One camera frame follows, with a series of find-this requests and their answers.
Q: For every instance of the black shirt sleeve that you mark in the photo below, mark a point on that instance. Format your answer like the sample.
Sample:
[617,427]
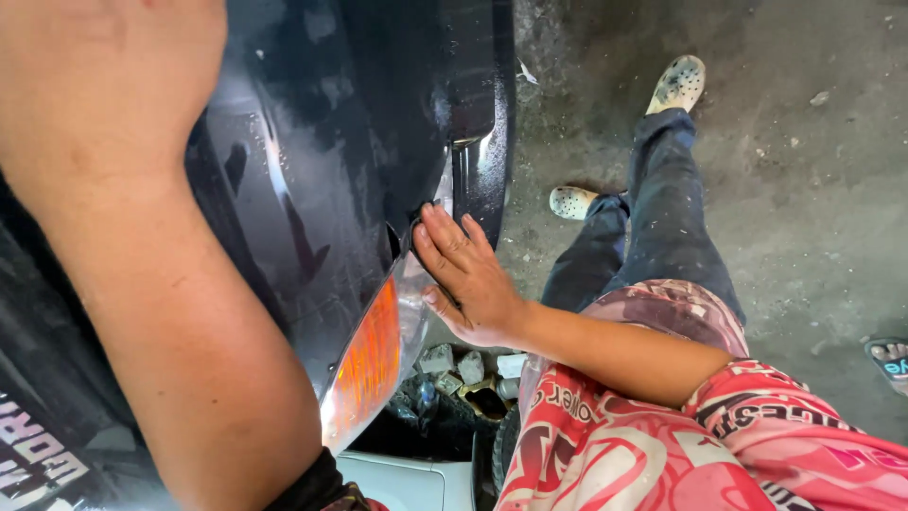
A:
[319,490]

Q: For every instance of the person's right hand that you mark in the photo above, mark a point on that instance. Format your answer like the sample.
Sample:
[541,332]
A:
[477,291]

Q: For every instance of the white paper scrap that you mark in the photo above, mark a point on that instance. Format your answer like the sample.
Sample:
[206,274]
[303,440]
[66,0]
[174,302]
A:
[526,72]

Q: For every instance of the black sanding pad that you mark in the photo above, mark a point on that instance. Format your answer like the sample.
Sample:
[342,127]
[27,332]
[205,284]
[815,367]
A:
[413,248]

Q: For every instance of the black car body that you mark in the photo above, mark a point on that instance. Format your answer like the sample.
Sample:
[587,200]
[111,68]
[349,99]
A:
[340,142]

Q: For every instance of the person's left hand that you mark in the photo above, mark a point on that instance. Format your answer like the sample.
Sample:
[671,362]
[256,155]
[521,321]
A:
[99,78]

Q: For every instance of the black rubber tire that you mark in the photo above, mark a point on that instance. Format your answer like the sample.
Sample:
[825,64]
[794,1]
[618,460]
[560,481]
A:
[505,447]

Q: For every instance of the heap of stones and rubble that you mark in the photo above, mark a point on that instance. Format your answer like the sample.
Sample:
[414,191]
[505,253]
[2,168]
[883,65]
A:
[468,376]

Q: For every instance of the dark blue jeans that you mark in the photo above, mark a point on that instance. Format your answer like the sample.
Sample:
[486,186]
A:
[667,220]

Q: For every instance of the white perforated clog shoe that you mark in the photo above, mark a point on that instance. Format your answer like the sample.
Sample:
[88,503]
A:
[677,84]
[571,202]

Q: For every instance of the orange car turn signal lamp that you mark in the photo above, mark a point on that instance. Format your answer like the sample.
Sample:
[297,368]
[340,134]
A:
[369,362]

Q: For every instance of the pink printed shirt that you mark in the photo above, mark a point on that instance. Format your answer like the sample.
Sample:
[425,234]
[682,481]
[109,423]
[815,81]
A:
[638,447]

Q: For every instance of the white car panel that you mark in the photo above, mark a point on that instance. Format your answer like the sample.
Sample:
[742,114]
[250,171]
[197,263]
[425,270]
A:
[404,482]

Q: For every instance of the black cloth with white print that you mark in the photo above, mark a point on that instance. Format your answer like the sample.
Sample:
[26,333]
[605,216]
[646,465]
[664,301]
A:
[49,397]

